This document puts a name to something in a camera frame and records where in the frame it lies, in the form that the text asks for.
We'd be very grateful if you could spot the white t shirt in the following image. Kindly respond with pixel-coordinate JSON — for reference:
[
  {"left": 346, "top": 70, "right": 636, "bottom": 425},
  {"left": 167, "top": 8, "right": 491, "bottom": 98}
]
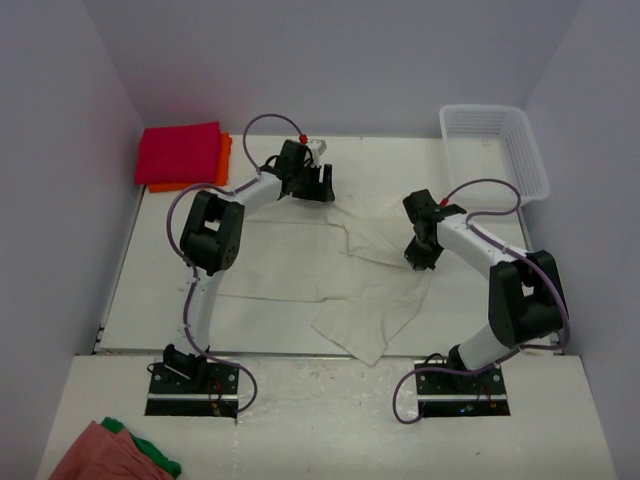
[{"left": 219, "top": 196, "right": 432, "bottom": 366}]

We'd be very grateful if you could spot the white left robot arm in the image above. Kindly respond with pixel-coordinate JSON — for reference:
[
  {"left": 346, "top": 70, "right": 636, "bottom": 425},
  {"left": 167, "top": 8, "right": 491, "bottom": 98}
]
[{"left": 163, "top": 140, "right": 335, "bottom": 393}]

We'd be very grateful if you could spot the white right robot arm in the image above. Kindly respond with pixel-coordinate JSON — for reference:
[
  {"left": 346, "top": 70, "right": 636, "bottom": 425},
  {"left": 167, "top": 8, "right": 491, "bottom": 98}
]
[{"left": 403, "top": 189, "right": 569, "bottom": 393}]

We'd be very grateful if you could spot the folded orange t shirt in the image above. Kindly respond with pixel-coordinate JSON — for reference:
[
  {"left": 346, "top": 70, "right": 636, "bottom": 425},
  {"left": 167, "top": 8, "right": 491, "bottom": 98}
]
[{"left": 147, "top": 132, "right": 233, "bottom": 194}]

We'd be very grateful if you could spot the folded pink t shirt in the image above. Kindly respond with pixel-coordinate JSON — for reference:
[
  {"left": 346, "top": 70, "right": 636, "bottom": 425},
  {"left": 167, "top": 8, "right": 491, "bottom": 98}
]
[{"left": 134, "top": 122, "right": 221, "bottom": 185}]

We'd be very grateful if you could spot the white plastic basket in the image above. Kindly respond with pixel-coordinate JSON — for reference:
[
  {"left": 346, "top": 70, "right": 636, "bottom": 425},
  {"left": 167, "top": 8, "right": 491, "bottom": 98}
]
[{"left": 439, "top": 104, "right": 550, "bottom": 205}]

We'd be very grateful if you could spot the green cloth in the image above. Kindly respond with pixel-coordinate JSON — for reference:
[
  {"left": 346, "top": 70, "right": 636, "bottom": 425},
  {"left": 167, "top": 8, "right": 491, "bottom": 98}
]
[{"left": 100, "top": 417, "right": 182, "bottom": 479}]

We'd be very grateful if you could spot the salmon pink cloth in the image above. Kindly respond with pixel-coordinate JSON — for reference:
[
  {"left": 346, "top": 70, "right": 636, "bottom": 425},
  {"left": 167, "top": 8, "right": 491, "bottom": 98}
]
[{"left": 49, "top": 421, "right": 172, "bottom": 480}]

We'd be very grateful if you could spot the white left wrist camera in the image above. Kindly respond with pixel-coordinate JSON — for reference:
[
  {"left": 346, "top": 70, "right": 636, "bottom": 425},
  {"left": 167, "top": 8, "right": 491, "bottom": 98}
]
[{"left": 298, "top": 134, "right": 327, "bottom": 168}]

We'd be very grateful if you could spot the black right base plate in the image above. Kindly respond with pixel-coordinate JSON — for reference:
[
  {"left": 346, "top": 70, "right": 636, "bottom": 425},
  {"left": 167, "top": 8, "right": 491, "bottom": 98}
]
[{"left": 415, "top": 366, "right": 511, "bottom": 418}]

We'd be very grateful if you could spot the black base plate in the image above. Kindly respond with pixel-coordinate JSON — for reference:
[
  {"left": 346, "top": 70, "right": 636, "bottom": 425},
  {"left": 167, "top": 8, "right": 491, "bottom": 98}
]
[
  {"left": 415, "top": 366, "right": 511, "bottom": 418},
  {"left": 145, "top": 356, "right": 239, "bottom": 419}
]

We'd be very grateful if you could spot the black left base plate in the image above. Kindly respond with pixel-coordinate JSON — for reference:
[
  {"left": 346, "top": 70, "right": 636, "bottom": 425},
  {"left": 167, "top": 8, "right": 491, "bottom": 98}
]
[{"left": 145, "top": 356, "right": 239, "bottom": 419}]

